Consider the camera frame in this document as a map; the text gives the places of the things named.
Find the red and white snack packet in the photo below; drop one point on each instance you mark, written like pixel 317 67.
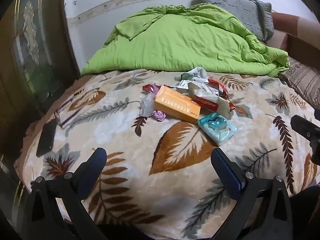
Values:
pixel 218 84

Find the clear plastic wrapper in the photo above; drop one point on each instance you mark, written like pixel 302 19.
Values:
pixel 147 103

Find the beige red-striped snack packet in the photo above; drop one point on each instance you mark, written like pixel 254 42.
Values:
pixel 202 92

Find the black phone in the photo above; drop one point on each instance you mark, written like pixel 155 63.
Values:
pixel 46 137

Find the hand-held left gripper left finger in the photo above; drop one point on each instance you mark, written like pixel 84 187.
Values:
pixel 97 158

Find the leaf-printed blanket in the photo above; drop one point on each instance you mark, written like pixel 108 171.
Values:
pixel 120 135

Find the purple candy wrapper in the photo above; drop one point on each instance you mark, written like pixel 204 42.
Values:
pixel 160 115

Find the grey quilted pillow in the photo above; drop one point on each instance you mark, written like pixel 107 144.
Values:
pixel 235 7

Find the white barcode packet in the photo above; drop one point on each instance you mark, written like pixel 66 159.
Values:
pixel 183 84

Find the striped beige pillow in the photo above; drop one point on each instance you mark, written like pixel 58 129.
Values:
pixel 303 80

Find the green quilt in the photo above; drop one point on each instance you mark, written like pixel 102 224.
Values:
pixel 180 42

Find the dark wooden door with glass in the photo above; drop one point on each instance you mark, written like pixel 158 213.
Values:
pixel 37 55

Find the orange carton box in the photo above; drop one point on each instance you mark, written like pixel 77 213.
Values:
pixel 175 105

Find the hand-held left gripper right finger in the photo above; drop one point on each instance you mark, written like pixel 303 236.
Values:
pixel 223 167

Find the red rose-print snack packet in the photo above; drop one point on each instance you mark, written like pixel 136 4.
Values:
pixel 149 88

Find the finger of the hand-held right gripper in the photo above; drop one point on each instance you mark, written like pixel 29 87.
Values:
pixel 305 128
pixel 316 152

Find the teal tissue packet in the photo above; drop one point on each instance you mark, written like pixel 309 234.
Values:
pixel 216 128

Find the brown upholstered bed frame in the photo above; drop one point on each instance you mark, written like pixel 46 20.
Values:
pixel 302 42

